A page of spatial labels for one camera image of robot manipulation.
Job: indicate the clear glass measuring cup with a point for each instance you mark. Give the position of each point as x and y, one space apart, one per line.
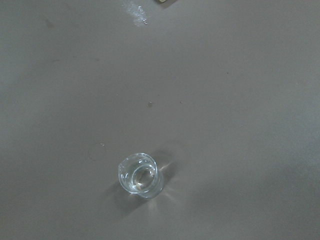
139 175

